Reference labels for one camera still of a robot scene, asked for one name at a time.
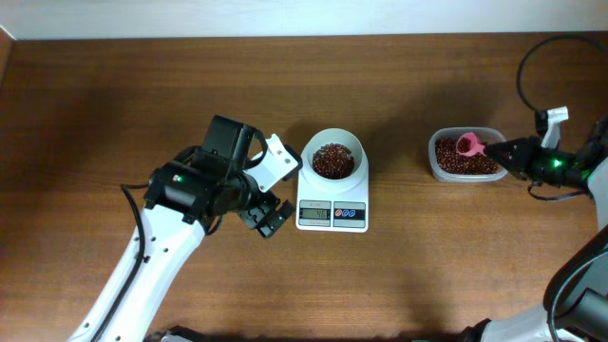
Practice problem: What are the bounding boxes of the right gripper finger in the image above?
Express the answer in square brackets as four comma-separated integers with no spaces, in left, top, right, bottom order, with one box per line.
[485,151,528,181]
[484,138,530,157]

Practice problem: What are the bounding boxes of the pink measuring scoop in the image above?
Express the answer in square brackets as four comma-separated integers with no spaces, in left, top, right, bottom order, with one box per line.
[456,132,485,157]

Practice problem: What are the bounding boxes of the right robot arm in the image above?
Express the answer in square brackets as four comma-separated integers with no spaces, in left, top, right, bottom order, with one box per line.
[459,112,607,341]

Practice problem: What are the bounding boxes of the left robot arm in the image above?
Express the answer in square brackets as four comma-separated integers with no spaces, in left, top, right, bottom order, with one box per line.
[70,115,302,341]

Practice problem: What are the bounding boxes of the white digital kitchen scale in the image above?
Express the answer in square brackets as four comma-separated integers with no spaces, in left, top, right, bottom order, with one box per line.
[295,151,371,234]

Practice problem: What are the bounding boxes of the clear plastic bean container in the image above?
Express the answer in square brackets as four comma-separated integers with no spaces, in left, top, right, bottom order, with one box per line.
[427,126,507,183]

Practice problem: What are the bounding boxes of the red adzuki beans pile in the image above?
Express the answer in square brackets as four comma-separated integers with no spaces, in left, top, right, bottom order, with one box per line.
[435,137,499,175]

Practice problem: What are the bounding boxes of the beans in white bowl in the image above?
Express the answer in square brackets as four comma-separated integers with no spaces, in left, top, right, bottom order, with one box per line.
[313,143,355,180]

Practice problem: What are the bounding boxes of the white round bowl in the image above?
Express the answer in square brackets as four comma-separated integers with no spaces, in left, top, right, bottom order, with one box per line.
[302,128,365,181]

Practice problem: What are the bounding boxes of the left black cable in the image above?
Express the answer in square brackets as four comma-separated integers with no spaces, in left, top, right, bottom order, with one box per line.
[89,182,149,342]

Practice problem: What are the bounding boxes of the black cable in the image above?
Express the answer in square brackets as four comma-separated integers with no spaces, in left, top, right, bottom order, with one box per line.
[89,182,149,342]
[515,33,608,115]

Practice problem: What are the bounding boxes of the right black cable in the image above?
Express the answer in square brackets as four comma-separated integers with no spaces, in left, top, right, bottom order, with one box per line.
[515,33,608,115]

